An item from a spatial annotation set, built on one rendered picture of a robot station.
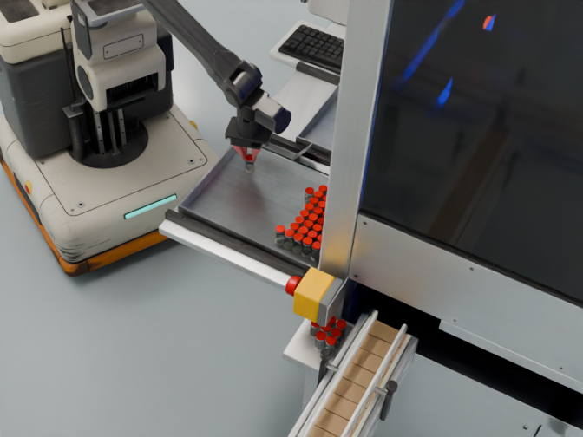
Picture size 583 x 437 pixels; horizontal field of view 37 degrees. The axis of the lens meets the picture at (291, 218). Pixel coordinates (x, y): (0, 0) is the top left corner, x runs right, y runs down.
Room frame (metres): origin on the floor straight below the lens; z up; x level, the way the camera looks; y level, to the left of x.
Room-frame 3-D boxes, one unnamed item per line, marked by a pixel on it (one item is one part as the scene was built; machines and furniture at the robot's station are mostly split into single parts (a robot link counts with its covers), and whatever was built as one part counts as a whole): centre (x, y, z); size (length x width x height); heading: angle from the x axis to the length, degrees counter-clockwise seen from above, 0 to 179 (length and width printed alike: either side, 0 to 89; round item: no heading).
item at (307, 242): (1.28, -0.07, 0.90); 0.18 x 0.02 x 0.05; 154
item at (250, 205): (1.34, 0.05, 0.90); 0.34 x 0.26 x 0.04; 64
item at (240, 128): (1.46, 0.11, 1.04); 0.10 x 0.07 x 0.07; 80
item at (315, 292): (1.02, -0.06, 1.00); 0.08 x 0.07 x 0.07; 65
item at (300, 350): (0.98, -0.09, 0.87); 0.14 x 0.13 x 0.02; 65
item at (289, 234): (1.30, -0.03, 0.90); 0.18 x 0.02 x 0.05; 154
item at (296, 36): (2.00, -0.14, 0.82); 0.40 x 0.14 x 0.02; 64
